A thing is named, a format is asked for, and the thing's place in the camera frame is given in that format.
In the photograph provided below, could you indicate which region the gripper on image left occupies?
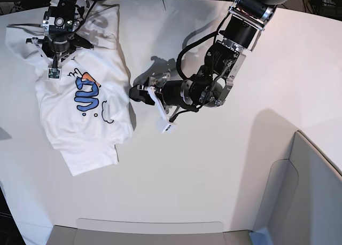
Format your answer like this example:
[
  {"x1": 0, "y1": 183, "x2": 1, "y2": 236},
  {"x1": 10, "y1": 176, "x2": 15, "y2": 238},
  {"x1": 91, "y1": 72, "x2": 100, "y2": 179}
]
[{"x1": 26, "y1": 33, "x2": 94, "y2": 69}]

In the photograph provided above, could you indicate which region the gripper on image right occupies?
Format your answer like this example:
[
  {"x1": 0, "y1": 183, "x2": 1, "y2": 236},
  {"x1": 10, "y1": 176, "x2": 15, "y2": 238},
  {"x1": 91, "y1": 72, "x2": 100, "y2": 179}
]
[{"x1": 129, "y1": 73, "x2": 199, "y2": 122}]

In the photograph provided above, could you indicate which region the white printed t-shirt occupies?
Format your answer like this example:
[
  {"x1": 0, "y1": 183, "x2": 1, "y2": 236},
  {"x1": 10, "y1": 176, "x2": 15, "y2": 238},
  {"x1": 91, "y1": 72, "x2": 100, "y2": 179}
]
[{"x1": 5, "y1": 2, "x2": 133, "y2": 176}]

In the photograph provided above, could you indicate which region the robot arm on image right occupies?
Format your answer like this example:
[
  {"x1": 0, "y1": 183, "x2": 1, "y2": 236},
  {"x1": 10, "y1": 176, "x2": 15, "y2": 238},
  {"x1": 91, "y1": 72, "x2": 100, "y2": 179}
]
[{"x1": 129, "y1": 0, "x2": 287, "y2": 123}]

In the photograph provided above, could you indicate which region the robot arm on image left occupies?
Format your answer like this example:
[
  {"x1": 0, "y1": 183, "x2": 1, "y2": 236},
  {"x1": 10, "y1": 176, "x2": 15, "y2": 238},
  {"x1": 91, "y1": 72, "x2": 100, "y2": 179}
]
[{"x1": 26, "y1": 0, "x2": 96, "y2": 78}]

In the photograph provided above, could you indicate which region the grey side panel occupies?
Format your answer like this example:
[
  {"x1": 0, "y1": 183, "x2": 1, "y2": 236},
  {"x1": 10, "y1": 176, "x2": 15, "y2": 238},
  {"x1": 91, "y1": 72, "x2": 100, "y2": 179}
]
[{"x1": 250, "y1": 132, "x2": 341, "y2": 244}]

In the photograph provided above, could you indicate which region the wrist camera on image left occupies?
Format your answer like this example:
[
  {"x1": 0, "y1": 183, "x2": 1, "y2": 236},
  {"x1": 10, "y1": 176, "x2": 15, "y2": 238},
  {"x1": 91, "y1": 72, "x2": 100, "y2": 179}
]
[{"x1": 48, "y1": 67, "x2": 61, "y2": 80}]

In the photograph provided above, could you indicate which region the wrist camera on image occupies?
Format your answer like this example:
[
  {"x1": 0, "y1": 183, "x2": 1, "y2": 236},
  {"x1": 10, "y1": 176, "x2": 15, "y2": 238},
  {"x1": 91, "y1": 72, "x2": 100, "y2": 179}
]
[
  {"x1": 156, "y1": 117, "x2": 176, "y2": 133},
  {"x1": 48, "y1": 67, "x2": 61, "y2": 80}
]

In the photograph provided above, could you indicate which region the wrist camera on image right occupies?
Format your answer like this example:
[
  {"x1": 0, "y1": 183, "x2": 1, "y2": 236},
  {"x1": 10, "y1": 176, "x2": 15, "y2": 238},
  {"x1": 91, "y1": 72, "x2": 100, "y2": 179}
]
[{"x1": 156, "y1": 117, "x2": 176, "y2": 133}]

